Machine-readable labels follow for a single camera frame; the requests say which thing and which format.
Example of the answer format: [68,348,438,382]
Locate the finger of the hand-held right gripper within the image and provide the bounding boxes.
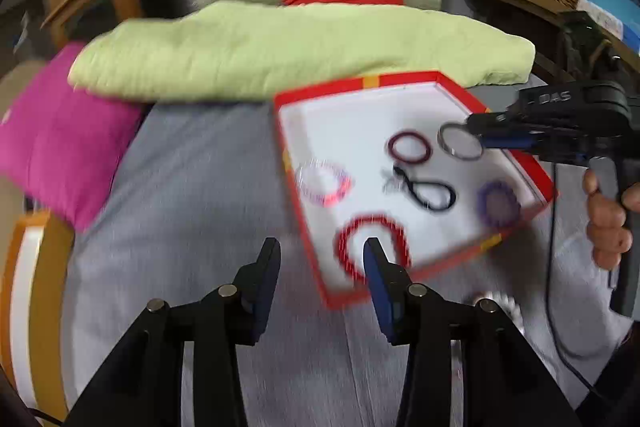
[479,133,587,166]
[466,106,532,136]

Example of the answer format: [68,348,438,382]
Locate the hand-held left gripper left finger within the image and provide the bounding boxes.
[62,237,283,427]

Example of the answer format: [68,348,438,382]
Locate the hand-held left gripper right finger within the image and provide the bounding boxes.
[362,237,583,427]

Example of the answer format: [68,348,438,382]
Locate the red bead bracelet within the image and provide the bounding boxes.
[337,214,412,284]

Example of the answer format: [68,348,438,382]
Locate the clear silver bangle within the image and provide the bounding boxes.
[437,123,484,160]

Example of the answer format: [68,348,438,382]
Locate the purple bead bracelet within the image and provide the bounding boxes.
[476,180,522,229]

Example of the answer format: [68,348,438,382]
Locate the black hair tie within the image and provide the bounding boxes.
[392,164,459,211]

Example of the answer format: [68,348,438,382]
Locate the red shallow box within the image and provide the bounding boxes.
[273,70,557,312]

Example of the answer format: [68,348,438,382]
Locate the pink and white bead bracelet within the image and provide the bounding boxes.
[296,159,352,206]

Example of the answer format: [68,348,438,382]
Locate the dark red bracelet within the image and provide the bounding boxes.
[389,131,432,166]

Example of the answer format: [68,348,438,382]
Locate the person's right hand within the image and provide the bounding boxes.
[582,168,634,271]

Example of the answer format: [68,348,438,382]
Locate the wooden bench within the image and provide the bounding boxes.
[446,0,640,80]

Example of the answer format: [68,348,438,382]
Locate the grey bed sheet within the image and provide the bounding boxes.
[62,72,633,427]

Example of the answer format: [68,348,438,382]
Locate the blue box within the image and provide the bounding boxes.
[581,0,640,58]

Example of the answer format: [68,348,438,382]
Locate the light green blanket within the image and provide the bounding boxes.
[67,1,537,104]

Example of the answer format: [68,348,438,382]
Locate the orange box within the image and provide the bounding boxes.
[0,211,77,423]

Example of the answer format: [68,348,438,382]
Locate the pink pillow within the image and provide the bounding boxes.
[0,41,147,231]

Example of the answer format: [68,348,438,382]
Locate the black cable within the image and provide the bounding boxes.
[546,164,618,405]

